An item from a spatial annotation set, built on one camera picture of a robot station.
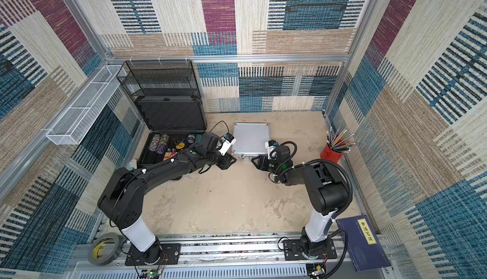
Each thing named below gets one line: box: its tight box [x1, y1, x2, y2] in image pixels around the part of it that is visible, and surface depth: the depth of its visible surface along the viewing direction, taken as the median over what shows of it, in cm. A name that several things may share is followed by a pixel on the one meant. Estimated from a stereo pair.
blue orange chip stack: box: [149, 133, 161, 152], surface depth 104 cm
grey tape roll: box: [87, 232, 122, 266], surface depth 76 cm
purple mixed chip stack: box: [157, 133, 170, 155], surface depth 104 cm
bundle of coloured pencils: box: [326, 126, 356, 153], surface depth 96 cm
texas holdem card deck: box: [162, 151, 178, 162], surface depth 101 cm
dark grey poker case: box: [135, 95, 207, 167], surface depth 103 cm
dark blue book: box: [335, 214, 392, 273], surface depth 75 cm
